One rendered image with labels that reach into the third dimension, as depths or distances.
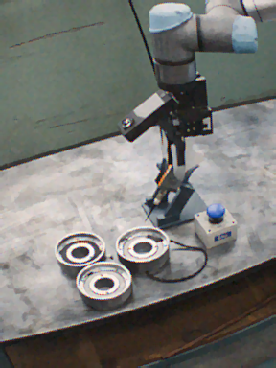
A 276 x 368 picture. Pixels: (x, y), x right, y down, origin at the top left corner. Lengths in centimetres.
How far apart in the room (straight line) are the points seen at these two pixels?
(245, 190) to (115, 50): 153
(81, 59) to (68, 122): 34
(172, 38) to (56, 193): 59
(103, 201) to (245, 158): 37
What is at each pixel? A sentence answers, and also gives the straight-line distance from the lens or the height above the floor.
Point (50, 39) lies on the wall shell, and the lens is 266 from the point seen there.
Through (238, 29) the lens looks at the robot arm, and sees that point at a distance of 99.
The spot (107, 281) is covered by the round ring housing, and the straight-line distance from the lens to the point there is 116.
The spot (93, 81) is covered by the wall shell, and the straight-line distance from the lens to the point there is 281.
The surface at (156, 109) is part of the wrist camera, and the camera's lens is 106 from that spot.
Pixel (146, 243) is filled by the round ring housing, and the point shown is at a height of 82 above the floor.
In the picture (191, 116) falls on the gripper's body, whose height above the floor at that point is 110.
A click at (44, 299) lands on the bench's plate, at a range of 117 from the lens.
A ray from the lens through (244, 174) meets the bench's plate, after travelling 144.
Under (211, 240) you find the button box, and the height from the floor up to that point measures 83.
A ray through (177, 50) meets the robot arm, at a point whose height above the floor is 124.
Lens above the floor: 163
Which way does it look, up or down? 36 degrees down
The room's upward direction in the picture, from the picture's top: 6 degrees counter-clockwise
